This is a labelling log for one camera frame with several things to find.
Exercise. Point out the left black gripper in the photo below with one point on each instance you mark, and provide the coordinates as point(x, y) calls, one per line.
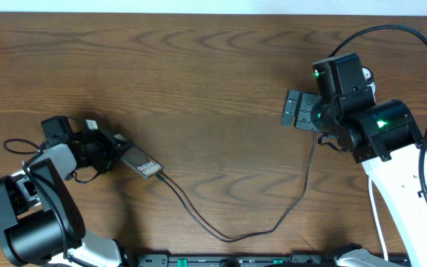
point(111, 150)

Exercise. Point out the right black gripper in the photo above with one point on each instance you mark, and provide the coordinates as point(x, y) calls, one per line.
point(302, 121)

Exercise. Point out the bronze Galaxy smartphone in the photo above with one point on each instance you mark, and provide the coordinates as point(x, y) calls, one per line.
point(134, 157)

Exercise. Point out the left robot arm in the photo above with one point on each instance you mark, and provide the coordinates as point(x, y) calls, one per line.
point(40, 223)

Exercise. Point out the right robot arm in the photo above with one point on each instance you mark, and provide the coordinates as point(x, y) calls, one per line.
point(384, 138)

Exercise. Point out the white power strip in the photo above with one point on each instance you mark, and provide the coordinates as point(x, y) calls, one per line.
point(370, 88)

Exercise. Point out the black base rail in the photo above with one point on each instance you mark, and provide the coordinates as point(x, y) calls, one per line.
point(295, 259)

